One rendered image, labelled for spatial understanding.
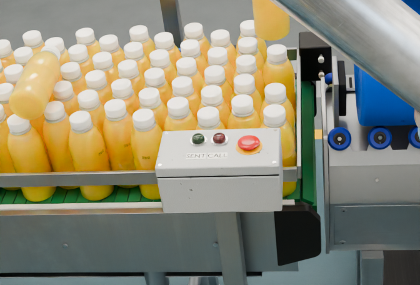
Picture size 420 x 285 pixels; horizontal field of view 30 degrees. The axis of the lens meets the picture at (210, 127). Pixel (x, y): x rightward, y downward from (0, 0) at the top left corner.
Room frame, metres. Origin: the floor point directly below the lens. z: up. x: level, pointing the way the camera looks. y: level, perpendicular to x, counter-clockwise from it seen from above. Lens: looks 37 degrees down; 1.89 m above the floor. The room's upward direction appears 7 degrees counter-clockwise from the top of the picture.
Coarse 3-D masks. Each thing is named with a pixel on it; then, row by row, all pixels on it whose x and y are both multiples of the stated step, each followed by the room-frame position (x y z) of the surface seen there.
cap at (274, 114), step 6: (264, 108) 1.13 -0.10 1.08; (270, 108) 1.12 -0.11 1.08; (276, 108) 1.12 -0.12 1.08; (282, 108) 1.12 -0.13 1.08; (264, 114) 1.11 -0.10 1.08; (270, 114) 1.10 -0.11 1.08; (276, 114) 1.10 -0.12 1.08; (282, 114) 1.10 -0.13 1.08; (264, 120) 1.11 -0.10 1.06; (270, 120) 1.10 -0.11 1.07; (276, 120) 1.10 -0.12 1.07; (282, 120) 1.10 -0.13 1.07
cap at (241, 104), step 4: (236, 96) 1.17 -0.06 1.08; (240, 96) 1.17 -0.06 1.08; (244, 96) 1.17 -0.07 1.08; (248, 96) 1.17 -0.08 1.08; (232, 100) 1.16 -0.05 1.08; (236, 100) 1.16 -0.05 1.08; (240, 100) 1.16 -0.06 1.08; (244, 100) 1.16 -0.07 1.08; (248, 100) 1.16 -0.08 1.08; (232, 104) 1.15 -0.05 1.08; (236, 104) 1.15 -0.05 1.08; (240, 104) 1.15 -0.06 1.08; (244, 104) 1.14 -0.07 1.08; (248, 104) 1.14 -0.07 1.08; (252, 104) 1.15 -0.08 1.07; (232, 108) 1.15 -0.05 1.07; (236, 108) 1.14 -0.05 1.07; (240, 108) 1.14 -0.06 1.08; (244, 108) 1.14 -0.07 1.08; (248, 108) 1.14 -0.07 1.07; (236, 112) 1.15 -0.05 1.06; (240, 112) 1.14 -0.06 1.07; (244, 112) 1.14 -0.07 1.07; (248, 112) 1.14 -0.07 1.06
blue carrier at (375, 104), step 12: (408, 0) 1.36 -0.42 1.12; (360, 72) 1.16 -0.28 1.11; (360, 84) 1.16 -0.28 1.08; (372, 84) 1.11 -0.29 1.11; (360, 96) 1.15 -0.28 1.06; (372, 96) 1.11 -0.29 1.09; (384, 96) 1.11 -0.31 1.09; (396, 96) 1.10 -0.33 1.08; (360, 108) 1.15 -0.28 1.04; (372, 108) 1.11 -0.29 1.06; (384, 108) 1.11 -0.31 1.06; (396, 108) 1.11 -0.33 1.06; (408, 108) 1.10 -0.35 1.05; (360, 120) 1.15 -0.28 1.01; (372, 120) 1.13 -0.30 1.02; (384, 120) 1.13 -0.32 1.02; (396, 120) 1.12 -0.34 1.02; (408, 120) 1.12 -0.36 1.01
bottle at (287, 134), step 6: (264, 126) 1.11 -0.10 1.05; (270, 126) 1.10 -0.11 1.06; (276, 126) 1.10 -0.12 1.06; (282, 126) 1.10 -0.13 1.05; (288, 126) 1.11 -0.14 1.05; (282, 132) 1.09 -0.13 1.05; (288, 132) 1.10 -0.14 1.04; (282, 138) 1.09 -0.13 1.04; (288, 138) 1.09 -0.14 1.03; (282, 144) 1.08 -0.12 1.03; (288, 144) 1.09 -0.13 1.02; (294, 144) 1.11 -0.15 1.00; (282, 150) 1.08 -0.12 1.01; (288, 150) 1.09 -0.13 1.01; (294, 150) 1.11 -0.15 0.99; (282, 156) 1.08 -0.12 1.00; (288, 156) 1.09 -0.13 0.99; (294, 156) 1.10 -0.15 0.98; (282, 162) 1.08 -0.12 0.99; (288, 162) 1.09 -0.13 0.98; (294, 162) 1.10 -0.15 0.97; (282, 186) 1.08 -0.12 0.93; (288, 186) 1.09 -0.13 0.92; (294, 186) 1.10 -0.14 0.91; (282, 192) 1.08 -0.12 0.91; (288, 192) 1.09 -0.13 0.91
